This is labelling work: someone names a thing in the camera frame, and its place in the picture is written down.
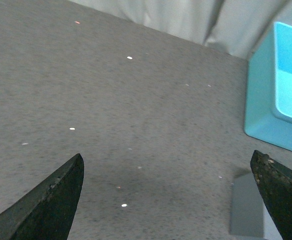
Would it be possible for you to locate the blue plastic box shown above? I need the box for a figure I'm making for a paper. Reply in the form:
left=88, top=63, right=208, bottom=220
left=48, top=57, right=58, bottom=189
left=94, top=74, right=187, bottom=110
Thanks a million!
left=244, top=22, right=292, bottom=151

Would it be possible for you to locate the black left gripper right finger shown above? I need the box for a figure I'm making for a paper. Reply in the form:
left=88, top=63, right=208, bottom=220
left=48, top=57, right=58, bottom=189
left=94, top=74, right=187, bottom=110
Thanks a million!
left=250, top=150, right=292, bottom=240

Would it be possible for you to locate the white curtain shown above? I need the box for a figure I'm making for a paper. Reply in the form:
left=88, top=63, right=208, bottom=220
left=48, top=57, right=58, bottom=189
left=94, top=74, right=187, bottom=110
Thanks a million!
left=76, top=0, right=292, bottom=59

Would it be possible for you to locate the gray block with square hole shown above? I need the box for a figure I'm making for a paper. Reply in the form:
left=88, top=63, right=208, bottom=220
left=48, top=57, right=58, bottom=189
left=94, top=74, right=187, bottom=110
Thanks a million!
left=230, top=173, right=282, bottom=240

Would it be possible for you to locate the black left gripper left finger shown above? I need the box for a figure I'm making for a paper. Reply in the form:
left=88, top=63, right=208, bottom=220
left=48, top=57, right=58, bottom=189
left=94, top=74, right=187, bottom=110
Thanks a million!
left=0, top=154, right=84, bottom=240

